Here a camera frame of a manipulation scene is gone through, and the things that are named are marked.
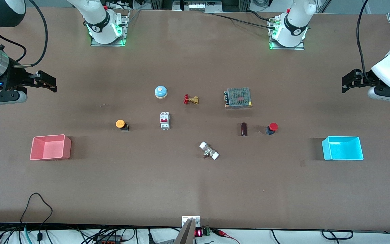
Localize yellow push button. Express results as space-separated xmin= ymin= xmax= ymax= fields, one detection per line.
xmin=115 ymin=119 xmax=130 ymax=132

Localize pink plastic box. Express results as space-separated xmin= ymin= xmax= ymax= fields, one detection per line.
xmin=30 ymin=134 xmax=72 ymax=161

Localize cyan plastic box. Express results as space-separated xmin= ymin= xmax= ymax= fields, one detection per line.
xmin=322 ymin=136 xmax=364 ymax=161

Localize blue service bell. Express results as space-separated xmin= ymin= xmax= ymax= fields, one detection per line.
xmin=154 ymin=85 xmax=168 ymax=99

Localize metal mesh power supply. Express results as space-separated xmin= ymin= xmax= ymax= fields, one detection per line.
xmin=224 ymin=87 xmax=253 ymax=109

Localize metal fitting white ends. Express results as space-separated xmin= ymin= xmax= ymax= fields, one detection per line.
xmin=199 ymin=141 xmax=220 ymax=160

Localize red clip lead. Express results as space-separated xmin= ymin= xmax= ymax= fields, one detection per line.
xmin=214 ymin=229 xmax=241 ymax=244

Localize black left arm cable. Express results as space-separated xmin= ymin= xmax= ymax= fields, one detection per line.
xmin=356 ymin=0 xmax=379 ymax=84

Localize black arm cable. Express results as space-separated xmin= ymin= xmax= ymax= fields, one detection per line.
xmin=0 ymin=0 xmax=49 ymax=68
xmin=356 ymin=0 xmax=379 ymax=84

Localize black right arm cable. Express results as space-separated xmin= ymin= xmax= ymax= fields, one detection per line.
xmin=0 ymin=0 xmax=49 ymax=68

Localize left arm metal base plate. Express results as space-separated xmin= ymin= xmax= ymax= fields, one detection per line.
xmin=269 ymin=15 xmax=305 ymax=50

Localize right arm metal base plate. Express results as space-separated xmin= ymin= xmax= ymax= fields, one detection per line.
xmin=91 ymin=10 xmax=130 ymax=47

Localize black looped cable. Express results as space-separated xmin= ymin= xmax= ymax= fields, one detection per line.
xmin=20 ymin=192 xmax=54 ymax=244

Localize black cable to base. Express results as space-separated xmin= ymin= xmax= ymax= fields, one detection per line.
xmin=209 ymin=10 xmax=278 ymax=29

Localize black coiled cable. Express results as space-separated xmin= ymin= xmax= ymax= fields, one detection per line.
xmin=321 ymin=230 xmax=354 ymax=240

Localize small metal bracket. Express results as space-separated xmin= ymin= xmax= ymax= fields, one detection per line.
xmin=182 ymin=216 xmax=201 ymax=228

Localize grey metal camera strut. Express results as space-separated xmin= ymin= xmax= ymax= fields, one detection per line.
xmin=174 ymin=219 xmax=196 ymax=244

